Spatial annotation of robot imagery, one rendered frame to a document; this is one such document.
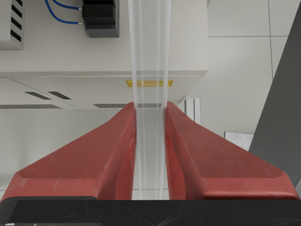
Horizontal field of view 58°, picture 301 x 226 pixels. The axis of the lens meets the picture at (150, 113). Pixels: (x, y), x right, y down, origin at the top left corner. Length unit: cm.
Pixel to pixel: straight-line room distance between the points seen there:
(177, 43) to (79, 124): 71
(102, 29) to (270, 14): 93
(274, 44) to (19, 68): 99
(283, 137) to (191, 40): 32
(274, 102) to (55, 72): 37
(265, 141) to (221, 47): 97
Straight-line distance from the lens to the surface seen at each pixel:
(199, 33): 48
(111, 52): 47
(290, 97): 17
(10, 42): 48
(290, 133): 17
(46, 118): 114
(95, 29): 45
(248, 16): 124
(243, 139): 111
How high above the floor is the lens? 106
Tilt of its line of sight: 84 degrees down
